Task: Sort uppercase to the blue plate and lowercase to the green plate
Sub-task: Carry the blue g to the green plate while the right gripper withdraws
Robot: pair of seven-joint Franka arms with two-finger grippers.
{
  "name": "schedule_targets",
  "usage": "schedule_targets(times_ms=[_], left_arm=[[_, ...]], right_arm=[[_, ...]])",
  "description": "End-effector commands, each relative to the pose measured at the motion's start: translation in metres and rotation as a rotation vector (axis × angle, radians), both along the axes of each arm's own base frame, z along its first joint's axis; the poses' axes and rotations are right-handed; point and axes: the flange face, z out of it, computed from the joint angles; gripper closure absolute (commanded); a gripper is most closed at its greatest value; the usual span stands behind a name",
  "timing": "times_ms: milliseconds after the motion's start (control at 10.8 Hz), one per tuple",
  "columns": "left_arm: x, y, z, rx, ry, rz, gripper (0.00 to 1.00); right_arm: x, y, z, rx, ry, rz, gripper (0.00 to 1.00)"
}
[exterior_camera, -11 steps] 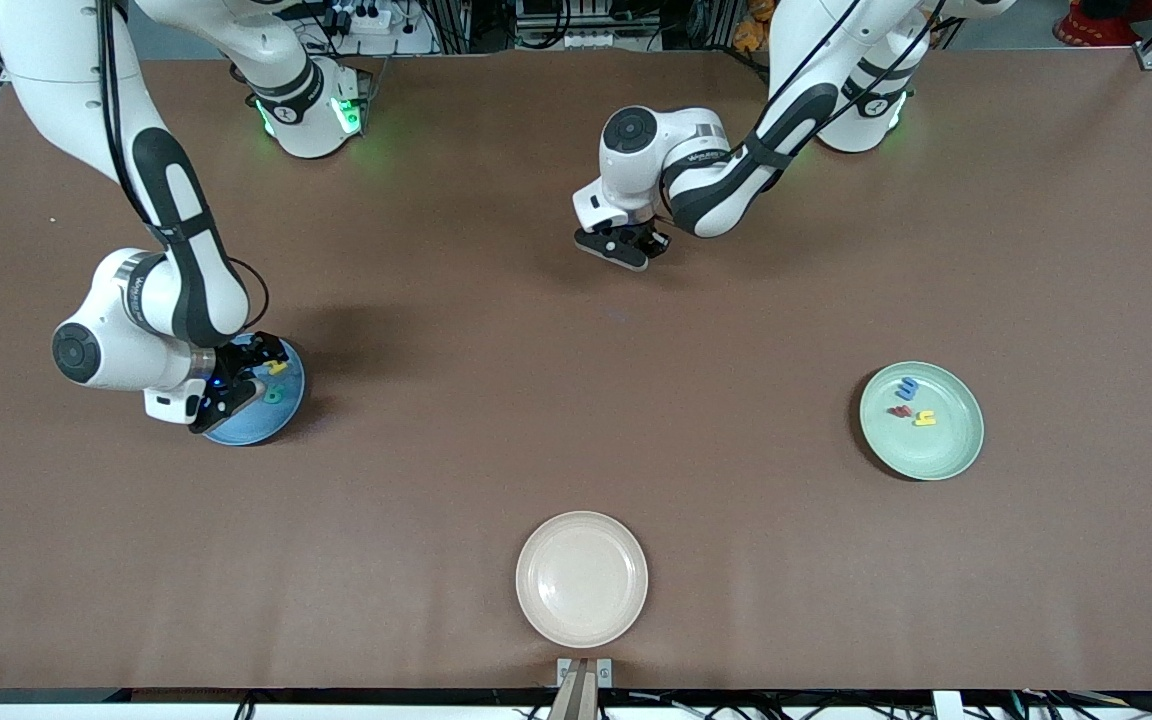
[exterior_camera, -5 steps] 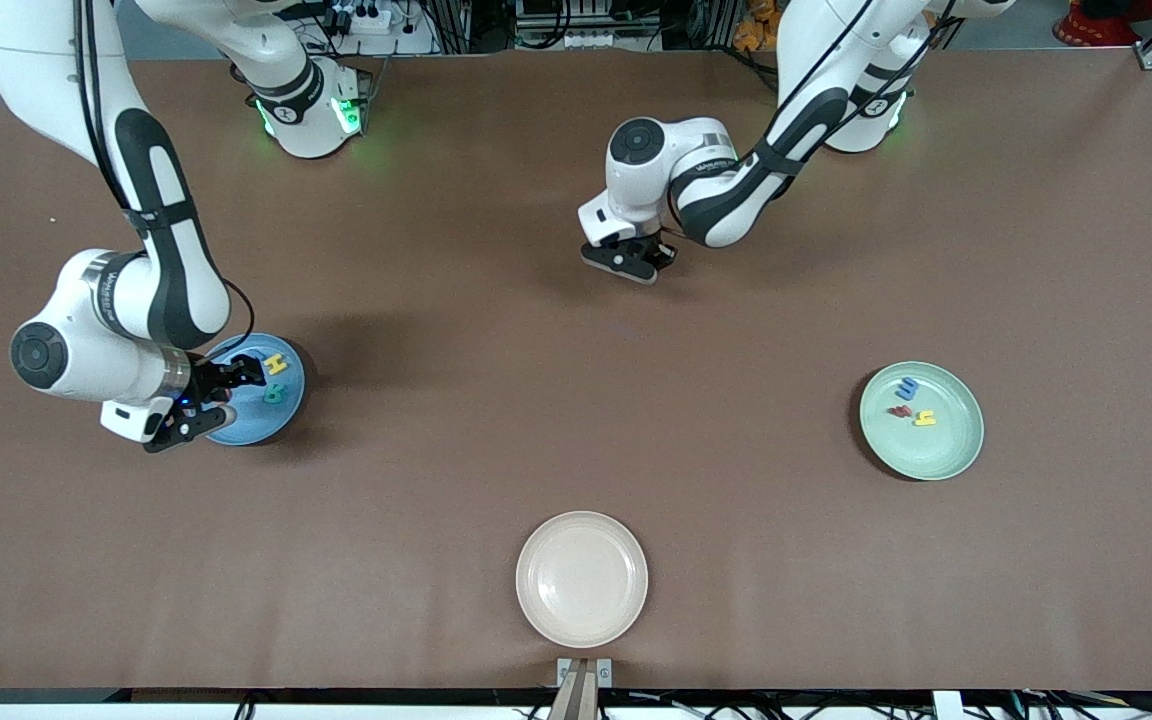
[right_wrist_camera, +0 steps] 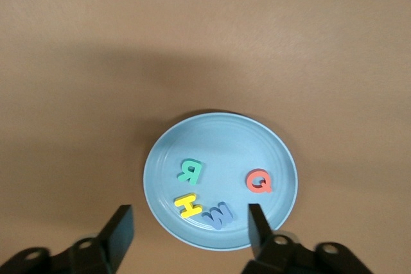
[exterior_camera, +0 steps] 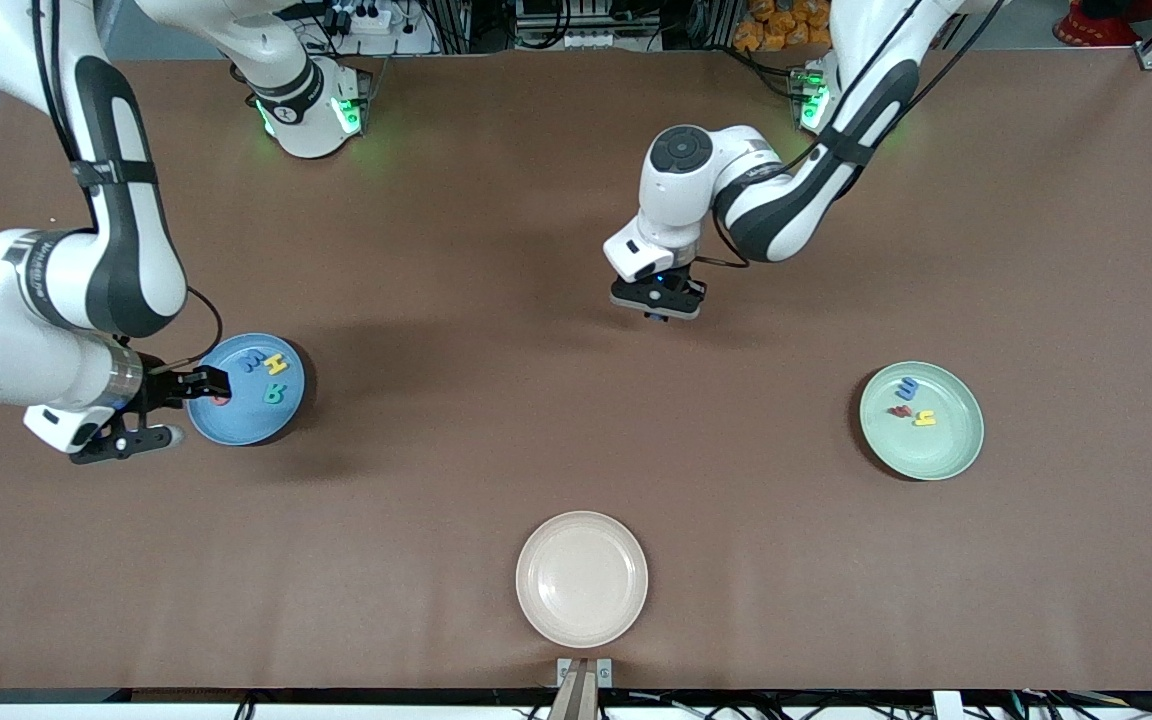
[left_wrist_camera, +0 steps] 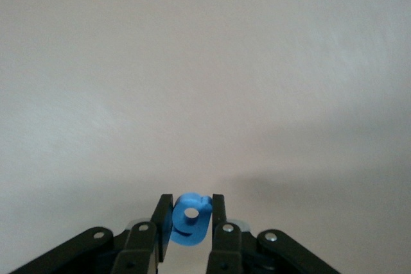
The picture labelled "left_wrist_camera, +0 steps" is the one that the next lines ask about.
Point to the blue lowercase letter g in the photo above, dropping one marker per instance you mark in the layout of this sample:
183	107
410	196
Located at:
192	232

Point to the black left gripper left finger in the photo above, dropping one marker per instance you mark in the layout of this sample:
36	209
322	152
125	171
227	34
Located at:
135	248

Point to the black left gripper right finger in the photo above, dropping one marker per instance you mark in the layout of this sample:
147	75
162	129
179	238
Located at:
231	248

